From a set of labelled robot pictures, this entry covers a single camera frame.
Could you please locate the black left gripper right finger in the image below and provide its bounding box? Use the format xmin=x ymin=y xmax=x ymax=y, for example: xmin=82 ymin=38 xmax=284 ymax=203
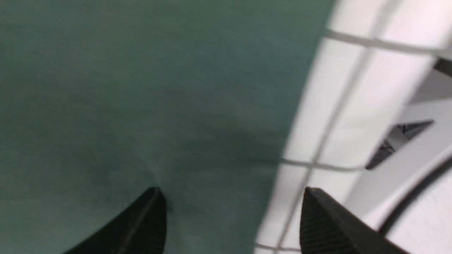
xmin=299 ymin=187 xmax=406 ymax=254

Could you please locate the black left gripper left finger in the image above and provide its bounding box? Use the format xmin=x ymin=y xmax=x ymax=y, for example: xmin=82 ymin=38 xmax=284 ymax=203
xmin=66 ymin=188 xmax=167 ymax=254

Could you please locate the green long-sleeve top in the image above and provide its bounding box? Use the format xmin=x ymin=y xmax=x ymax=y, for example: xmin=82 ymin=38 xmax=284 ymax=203
xmin=1 ymin=0 xmax=335 ymax=254

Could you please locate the white grid-patterned mat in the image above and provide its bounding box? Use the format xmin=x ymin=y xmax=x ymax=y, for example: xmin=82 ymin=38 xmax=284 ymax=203
xmin=254 ymin=0 xmax=451 ymax=254

